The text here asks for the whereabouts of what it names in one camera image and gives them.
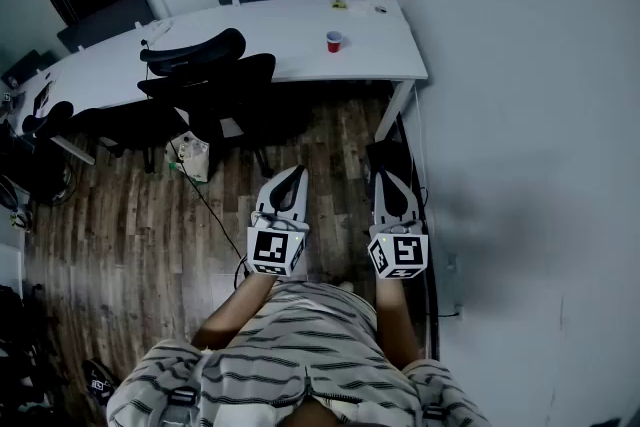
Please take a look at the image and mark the white desk leg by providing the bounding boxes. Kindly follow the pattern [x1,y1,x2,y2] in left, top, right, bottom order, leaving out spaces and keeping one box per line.
[374,81,417,142]

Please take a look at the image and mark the grey shoulder strap with buckle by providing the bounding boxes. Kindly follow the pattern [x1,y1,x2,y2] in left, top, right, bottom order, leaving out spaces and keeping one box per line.
[164,354,206,427]
[417,364,451,427]

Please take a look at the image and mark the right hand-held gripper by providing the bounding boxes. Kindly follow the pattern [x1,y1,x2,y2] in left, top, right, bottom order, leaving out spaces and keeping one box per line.
[367,167,430,281]

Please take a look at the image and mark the black floor cable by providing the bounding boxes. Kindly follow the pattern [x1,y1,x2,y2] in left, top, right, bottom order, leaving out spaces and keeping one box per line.
[168,139,249,266]

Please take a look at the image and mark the person's right forearm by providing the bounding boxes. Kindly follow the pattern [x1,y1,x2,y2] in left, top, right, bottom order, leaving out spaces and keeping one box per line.
[374,277,422,371]

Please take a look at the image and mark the black office chair with headrest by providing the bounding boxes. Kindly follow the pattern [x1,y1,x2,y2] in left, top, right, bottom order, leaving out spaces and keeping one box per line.
[136,27,314,179]

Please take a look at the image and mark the black skirting board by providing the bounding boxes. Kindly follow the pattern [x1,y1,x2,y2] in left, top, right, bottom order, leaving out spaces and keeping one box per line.
[394,114,442,362]

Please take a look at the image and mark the person's left forearm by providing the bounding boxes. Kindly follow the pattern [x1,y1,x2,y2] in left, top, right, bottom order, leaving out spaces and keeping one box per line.
[191,272,278,350]

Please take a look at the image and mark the white plastic bag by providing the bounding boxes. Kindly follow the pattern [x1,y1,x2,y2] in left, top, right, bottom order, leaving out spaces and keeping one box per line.
[164,131,211,185]

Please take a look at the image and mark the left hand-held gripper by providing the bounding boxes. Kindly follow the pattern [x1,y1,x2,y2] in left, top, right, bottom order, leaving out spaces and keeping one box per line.
[246,164,312,278]

